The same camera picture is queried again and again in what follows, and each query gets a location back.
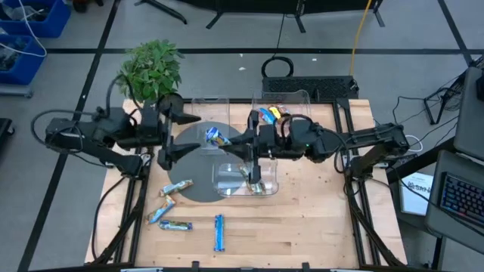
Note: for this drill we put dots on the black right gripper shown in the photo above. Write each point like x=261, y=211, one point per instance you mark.
x=270, y=141

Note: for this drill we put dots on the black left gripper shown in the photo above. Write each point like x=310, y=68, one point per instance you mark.
x=153, y=128

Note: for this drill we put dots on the blue red-edged granola bar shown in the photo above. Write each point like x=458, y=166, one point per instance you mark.
x=265, y=115

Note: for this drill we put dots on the narrow clear plastic bin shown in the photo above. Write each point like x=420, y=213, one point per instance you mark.
x=210, y=109

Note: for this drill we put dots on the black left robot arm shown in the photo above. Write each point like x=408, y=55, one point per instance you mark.
x=94, y=132

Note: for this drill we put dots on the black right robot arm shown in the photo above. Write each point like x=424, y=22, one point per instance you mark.
x=370, y=138

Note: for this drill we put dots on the grey round mat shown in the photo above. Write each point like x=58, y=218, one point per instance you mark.
x=189, y=181

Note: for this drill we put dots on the green potted plant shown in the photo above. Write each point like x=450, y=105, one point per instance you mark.
x=149, y=72

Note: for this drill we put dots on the black perforated computer case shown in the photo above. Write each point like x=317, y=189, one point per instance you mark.
x=325, y=87

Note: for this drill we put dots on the black partition panel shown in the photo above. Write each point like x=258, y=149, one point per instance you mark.
x=264, y=5

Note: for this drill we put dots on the blue plastic storage bin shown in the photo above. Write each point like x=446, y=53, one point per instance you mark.
x=30, y=70
x=56, y=22

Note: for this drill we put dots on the grey floor dolly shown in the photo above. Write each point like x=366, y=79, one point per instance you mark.
x=15, y=90

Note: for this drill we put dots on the black diagonal strut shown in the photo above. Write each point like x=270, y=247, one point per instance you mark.
x=423, y=160

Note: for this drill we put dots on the white paper sheet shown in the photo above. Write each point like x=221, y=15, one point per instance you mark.
x=416, y=200

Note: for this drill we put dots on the black metal floor stand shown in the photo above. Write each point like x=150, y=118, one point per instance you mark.
x=429, y=110

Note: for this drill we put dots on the grey keyboard tray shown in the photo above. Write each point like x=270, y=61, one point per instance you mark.
x=453, y=166

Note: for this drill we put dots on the black backlit keyboard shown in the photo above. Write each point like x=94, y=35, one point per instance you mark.
x=461, y=198

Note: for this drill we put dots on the grey desk top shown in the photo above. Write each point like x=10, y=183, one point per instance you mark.
x=469, y=121

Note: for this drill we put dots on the black computer monitor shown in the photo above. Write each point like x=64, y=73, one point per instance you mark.
x=480, y=87

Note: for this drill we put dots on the black aluminium table frame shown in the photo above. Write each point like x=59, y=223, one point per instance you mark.
x=238, y=101

